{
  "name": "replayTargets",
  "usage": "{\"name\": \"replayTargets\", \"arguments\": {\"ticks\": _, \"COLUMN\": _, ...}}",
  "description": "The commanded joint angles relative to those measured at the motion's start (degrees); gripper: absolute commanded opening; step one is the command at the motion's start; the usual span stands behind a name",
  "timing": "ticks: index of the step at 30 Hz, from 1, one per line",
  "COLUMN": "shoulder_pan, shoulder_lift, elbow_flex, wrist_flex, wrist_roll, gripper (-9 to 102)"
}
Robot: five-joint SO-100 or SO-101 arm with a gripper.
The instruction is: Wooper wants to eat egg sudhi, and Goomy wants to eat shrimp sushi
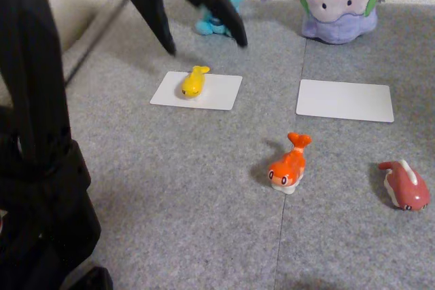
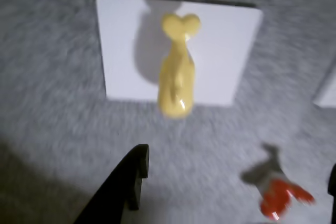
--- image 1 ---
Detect dark red sushi figure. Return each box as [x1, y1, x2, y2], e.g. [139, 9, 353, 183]
[377, 159, 432, 213]

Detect yellow egg sushi figure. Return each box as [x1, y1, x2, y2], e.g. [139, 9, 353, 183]
[179, 65, 211, 101]

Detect orange shrimp sushi figure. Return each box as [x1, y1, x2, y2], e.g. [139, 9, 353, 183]
[267, 132, 313, 196]

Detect lilac Goomy plush toy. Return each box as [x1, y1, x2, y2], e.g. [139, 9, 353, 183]
[294, 0, 385, 45]

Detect white rectangular card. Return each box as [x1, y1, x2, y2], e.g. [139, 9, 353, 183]
[150, 71, 243, 111]
[295, 79, 395, 124]

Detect gray carpet mat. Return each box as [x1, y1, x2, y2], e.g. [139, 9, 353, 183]
[274, 1, 435, 290]
[63, 0, 309, 290]

